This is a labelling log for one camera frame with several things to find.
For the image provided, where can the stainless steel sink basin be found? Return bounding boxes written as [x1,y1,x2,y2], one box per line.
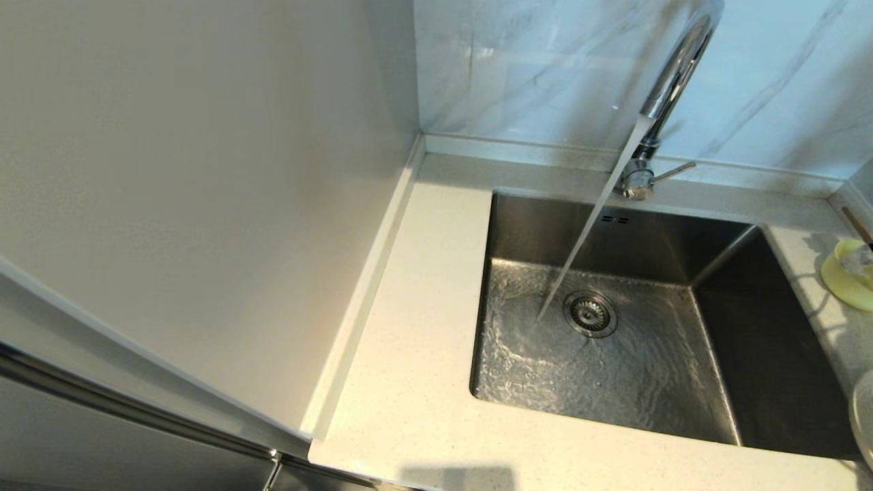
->
[469,190,861,460]

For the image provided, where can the grey steel refrigerator door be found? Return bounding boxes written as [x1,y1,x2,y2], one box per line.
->
[0,280,383,491]

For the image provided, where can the chrome gooseneck faucet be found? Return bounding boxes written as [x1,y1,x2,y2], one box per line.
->
[612,0,725,202]

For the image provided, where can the white round plate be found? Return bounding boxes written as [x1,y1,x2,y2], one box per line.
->
[849,370,873,471]

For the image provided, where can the brown wooden chopstick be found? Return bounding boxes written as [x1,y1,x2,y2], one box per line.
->
[842,207,873,248]

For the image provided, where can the white refrigerator side panel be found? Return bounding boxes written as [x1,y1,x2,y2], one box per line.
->
[0,0,421,438]

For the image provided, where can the yellow plastic bowl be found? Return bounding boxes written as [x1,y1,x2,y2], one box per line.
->
[820,239,873,313]

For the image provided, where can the round metal drain strainer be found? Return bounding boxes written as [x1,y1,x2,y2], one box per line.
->
[563,291,619,338]

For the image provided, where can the steel door handle bar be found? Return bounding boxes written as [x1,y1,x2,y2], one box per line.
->
[0,341,282,461]

